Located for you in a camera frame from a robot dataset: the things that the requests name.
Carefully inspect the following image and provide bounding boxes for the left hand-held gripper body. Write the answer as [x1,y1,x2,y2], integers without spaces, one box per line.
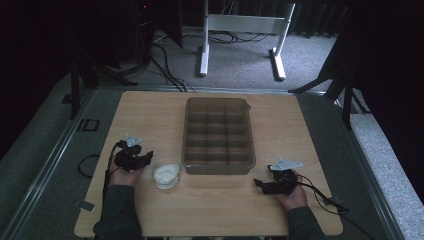
[114,133,150,173]

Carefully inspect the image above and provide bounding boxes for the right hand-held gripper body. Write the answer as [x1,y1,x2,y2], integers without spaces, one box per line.
[264,157,304,196]

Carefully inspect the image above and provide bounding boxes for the white cloth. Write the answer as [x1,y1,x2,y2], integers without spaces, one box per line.
[152,162,183,191]

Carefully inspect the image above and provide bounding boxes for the brown divided organizer box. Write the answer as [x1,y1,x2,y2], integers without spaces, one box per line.
[181,96,257,176]

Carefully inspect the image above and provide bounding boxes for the person's left hand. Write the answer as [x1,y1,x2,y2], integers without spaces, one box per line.
[108,156,145,188]

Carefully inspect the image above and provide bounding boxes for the person's right hand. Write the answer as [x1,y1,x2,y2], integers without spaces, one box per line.
[275,169,309,212]

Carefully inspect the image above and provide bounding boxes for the grey tape piece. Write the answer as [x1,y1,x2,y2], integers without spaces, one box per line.
[79,200,97,213]

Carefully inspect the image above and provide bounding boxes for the black metal stand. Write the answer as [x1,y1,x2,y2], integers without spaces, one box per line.
[67,46,138,120]
[287,56,372,131]

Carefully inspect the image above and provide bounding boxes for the dark computer tower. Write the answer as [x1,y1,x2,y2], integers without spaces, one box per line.
[132,0,158,65]

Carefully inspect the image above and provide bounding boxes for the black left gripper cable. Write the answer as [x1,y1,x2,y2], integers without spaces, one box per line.
[101,141,125,203]

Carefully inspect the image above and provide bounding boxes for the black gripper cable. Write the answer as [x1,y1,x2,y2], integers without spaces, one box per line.
[101,141,125,203]
[294,173,379,240]

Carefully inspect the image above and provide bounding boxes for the black cable loop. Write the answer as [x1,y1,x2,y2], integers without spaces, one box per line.
[77,154,101,179]

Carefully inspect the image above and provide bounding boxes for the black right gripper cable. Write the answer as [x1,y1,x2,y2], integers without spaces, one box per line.
[294,173,379,240]

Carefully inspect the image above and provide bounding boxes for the black floor cables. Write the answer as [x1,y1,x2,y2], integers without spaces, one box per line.
[146,42,196,93]

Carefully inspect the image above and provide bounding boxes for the black cables under desk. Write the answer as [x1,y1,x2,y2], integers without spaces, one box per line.
[185,29,272,45]

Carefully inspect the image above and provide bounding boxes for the white desk frame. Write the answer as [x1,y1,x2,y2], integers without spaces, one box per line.
[199,0,297,82]

